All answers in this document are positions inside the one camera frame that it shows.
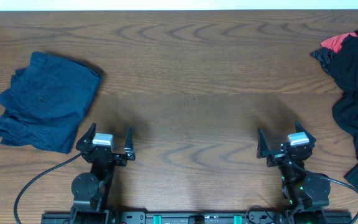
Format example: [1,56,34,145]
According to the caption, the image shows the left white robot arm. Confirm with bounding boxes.
[69,123,135,224]

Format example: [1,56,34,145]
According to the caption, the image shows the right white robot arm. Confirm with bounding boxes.
[257,122,331,223]

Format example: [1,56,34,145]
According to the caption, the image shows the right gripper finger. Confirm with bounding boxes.
[257,128,270,159]
[295,121,316,144]

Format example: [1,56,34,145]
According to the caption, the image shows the black patterned garment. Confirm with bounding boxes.
[310,47,336,75]

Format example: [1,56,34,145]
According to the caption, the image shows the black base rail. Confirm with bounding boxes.
[41,210,352,224]

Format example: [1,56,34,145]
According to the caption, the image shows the folded navy blue shorts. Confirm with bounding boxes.
[0,52,101,154]

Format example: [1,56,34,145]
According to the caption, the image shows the red garment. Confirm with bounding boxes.
[321,30,358,53]

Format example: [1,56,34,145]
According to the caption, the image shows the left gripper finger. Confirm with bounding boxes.
[77,123,96,146]
[124,126,135,161]

